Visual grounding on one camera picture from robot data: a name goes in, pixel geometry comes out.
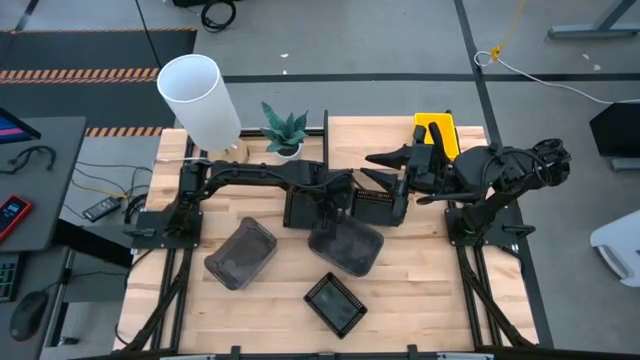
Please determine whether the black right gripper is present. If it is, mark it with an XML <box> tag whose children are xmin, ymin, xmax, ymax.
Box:
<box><xmin>359</xmin><ymin>141</ymin><xmax>460</xmax><ymax>200</ymax></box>

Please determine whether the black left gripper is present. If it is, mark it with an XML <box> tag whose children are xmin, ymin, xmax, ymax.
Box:
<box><xmin>288</xmin><ymin>161</ymin><xmax>357</xmax><ymax>236</ymax></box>

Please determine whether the smoky translucent plastic basket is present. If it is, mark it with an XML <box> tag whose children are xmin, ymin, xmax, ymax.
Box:
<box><xmin>307</xmin><ymin>213</ymin><xmax>386</xmax><ymax>278</ymax></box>
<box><xmin>203</xmin><ymin>216</ymin><xmax>279</xmax><ymax>292</ymax></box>

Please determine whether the yellow square lid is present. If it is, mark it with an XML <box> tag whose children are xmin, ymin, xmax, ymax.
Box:
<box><xmin>413</xmin><ymin>112</ymin><xmax>460</xmax><ymax>162</ymax></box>

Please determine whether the green plant in white pot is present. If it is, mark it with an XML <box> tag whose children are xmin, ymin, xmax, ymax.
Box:
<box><xmin>260</xmin><ymin>101</ymin><xmax>310</xmax><ymax>161</ymax></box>

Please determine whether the white shade table lamp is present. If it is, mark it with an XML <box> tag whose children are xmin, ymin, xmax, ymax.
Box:
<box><xmin>156</xmin><ymin>53</ymin><xmax>250</xmax><ymax>164</ymax></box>

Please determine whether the black box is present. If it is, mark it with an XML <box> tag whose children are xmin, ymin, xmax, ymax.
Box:
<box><xmin>588</xmin><ymin>101</ymin><xmax>640</xmax><ymax>159</ymax></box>

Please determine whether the black power adapter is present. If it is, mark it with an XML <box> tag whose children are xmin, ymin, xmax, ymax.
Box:
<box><xmin>82</xmin><ymin>196</ymin><xmax>123</xmax><ymax>223</ymax></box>

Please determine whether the white chair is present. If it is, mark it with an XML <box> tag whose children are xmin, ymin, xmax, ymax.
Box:
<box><xmin>589</xmin><ymin>209</ymin><xmax>640</xmax><ymax>289</ymax></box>

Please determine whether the gray table leg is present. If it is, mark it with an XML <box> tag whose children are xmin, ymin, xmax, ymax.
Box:
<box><xmin>546</xmin><ymin>0</ymin><xmax>640</xmax><ymax>40</ymax></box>

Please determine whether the gray side desk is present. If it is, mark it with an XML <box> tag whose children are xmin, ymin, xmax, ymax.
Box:
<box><xmin>0</xmin><ymin>116</ymin><xmax>89</xmax><ymax>254</ymax></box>

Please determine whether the black hazard striped mat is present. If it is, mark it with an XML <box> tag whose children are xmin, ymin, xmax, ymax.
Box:
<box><xmin>0</xmin><ymin>27</ymin><xmax>198</xmax><ymax>137</ymax></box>

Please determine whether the black computer mouse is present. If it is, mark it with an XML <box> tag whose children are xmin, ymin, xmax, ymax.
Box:
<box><xmin>8</xmin><ymin>289</ymin><xmax>50</xmax><ymax>344</ymax></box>

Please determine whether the red smartphone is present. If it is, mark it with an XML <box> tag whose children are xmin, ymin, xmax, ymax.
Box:
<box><xmin>0</xmin><ymin>194</ymin><xmax>35</xmax><ymax>243</ymax></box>

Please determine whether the black keyboard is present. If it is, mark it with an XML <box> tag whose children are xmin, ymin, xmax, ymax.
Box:
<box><xmin>0</xmin><ymin>253</ymin><xmax>22</xmax><ymax>304</ymax></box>

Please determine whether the computer monitor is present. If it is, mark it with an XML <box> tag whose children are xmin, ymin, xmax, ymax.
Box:
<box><xmin>0</xmin><ymin>106</ymin><xmax>43</xmax><ymax>145</ymax></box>

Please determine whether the wooden shelf with black frame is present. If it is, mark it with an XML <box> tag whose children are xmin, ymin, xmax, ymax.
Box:
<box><xmin>322</xmin><ymin>109</ymin><xmax>489</xmax><ymax>199</ymax></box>

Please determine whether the black aluminium table frame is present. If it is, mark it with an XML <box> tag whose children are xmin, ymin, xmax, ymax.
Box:
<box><xmin>113</xmin><ymin>109</ymin><xmax>556</xmax><ymax>360</ymax></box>

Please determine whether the yellow cord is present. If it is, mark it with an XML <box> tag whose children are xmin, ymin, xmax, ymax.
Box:
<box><xmin>490</xmin><ymin>0</ymin><xmax>529</xmax><ymax>62</ymax></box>

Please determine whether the white floor cable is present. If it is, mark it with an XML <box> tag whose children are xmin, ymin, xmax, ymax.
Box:
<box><xmin>473</xmin><ymin>49</ymin><xmax>640</xmax><ymax>106</ymax></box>

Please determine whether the black coiled cable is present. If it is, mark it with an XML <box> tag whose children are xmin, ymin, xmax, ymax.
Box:
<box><xmin>200</xmin><ymin>0</ymin><xmax>237</xmax><ymax>34</ymax></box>

